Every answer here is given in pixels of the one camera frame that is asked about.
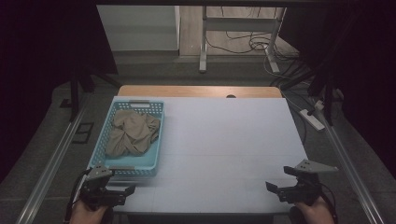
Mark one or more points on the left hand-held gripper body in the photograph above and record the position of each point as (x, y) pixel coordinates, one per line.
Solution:
(99, 191)

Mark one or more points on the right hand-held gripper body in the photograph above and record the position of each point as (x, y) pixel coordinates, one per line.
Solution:
(299, 189)

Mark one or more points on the light blue plastic basket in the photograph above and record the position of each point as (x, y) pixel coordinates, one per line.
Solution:
(137, 162)

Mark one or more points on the beige cloth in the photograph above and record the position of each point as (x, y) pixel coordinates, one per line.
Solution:
(132, 133)

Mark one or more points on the person's left hand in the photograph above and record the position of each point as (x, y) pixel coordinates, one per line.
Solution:
(87, 214)

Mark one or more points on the person's right hand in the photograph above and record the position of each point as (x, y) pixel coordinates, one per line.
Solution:
(316, 213)

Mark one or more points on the white power strip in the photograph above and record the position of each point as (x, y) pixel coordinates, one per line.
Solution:
(312, 119)

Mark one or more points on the white table cover sheet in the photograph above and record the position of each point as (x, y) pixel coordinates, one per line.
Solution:
(224, 140)

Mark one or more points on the white plug adaptor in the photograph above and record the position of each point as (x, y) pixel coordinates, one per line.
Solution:
(319, 104)

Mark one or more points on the wooden table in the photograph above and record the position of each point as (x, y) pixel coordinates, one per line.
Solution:
(193, 91)

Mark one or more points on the white cabinet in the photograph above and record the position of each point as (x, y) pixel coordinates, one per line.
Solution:
(137, 28)

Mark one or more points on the aluminium floor rail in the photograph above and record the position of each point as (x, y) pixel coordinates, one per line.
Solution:
(53, 161)
(348, 161)

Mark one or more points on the white metal desk frame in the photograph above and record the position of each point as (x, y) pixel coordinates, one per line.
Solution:
(204, 43)

